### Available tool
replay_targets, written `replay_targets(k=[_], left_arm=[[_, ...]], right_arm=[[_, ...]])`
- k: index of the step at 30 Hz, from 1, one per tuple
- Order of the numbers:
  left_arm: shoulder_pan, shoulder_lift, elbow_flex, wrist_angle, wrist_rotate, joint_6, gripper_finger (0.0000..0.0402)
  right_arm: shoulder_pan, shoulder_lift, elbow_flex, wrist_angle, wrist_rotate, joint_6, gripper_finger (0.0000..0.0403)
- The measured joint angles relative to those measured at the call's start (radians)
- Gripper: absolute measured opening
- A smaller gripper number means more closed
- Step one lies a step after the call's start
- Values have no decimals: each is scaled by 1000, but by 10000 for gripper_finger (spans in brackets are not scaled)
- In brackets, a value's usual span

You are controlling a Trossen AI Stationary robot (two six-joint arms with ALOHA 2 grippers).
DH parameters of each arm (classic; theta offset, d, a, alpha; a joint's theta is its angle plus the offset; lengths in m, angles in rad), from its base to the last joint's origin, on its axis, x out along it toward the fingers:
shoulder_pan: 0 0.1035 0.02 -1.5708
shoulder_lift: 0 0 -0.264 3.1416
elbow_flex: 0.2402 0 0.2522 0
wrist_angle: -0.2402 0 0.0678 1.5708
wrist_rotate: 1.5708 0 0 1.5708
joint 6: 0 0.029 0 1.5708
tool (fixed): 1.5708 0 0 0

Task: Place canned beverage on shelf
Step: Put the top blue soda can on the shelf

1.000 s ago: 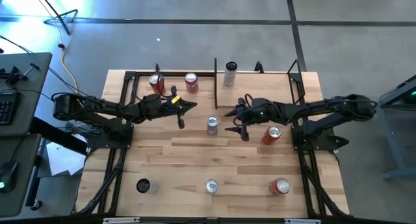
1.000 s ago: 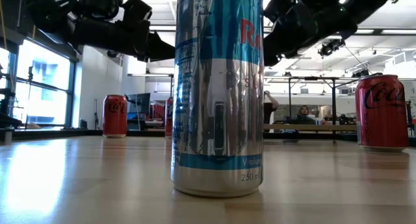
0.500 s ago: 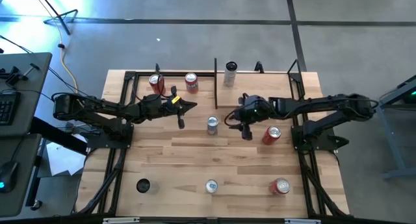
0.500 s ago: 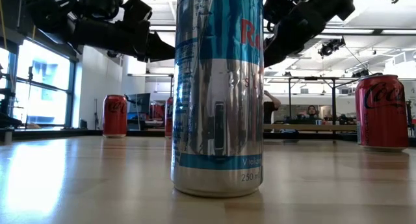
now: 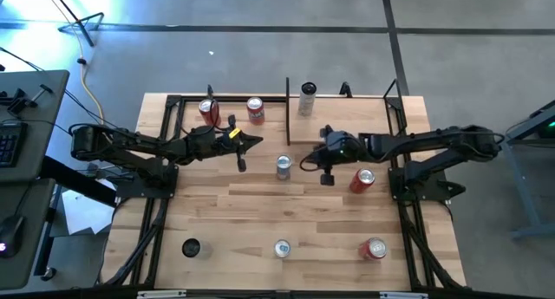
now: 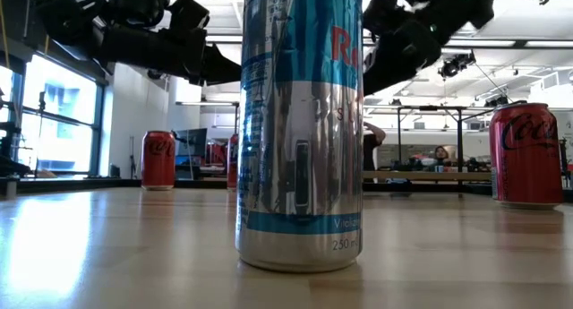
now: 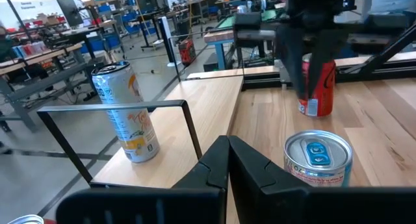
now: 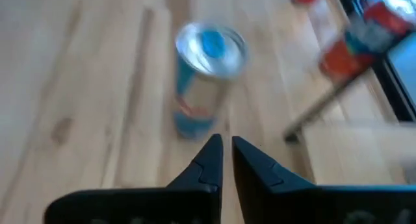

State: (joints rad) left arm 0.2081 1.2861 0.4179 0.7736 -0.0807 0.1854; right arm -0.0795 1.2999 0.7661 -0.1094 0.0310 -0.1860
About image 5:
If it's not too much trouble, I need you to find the red Fanta can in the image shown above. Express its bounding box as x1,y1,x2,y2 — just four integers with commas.
357,237,389,263
245,96,266,127

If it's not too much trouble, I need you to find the black desk clamp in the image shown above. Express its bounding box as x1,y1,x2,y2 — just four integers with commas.
0,84,56,117

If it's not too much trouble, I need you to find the silver can with black lid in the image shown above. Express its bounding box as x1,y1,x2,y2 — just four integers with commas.
181,237,213,261
297,81,318,118

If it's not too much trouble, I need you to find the red Coca-Cola can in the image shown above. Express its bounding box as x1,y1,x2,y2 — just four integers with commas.
198,98,222,127
349,167,376,195

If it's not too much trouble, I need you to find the black computer mouse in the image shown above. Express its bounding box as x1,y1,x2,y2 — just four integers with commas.
0,214,26,260

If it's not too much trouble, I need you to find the black desk support beam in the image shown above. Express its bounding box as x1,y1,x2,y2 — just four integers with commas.
39,154,119,208

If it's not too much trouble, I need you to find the yellow power cable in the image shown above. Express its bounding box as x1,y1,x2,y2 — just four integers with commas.
75,28,107,126

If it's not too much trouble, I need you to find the black floor stand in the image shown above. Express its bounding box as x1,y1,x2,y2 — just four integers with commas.
41,0,105,48

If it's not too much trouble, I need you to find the grey desk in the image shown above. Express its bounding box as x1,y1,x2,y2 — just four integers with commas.
0,68,70,291

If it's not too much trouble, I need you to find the white paper sheet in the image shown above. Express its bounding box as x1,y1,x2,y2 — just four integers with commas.
60,188,114,236

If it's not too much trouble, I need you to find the silver metal bracket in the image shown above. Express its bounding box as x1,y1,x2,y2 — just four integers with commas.
379,291,429,299
136,289,187,299

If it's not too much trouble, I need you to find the black keyboard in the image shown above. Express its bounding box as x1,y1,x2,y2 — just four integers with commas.
0,120,29,169

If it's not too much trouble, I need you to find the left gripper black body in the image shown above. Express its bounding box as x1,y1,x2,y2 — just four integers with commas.
211,114,248,173

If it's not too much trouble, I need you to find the wooden shelf with black frame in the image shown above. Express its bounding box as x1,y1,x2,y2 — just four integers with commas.
284,76,408,146

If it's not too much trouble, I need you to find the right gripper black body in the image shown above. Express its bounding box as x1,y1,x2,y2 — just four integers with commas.
319,125,362,187

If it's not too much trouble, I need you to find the black aluminium table frame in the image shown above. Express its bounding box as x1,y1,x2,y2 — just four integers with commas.
101,93,469,294

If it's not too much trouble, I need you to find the silver blue Red Bull can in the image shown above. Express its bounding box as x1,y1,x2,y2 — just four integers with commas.
273,238,292,260
276,153,293,181

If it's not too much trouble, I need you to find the blue-grey metal table frame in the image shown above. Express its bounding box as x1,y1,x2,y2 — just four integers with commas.
476,99,555,242

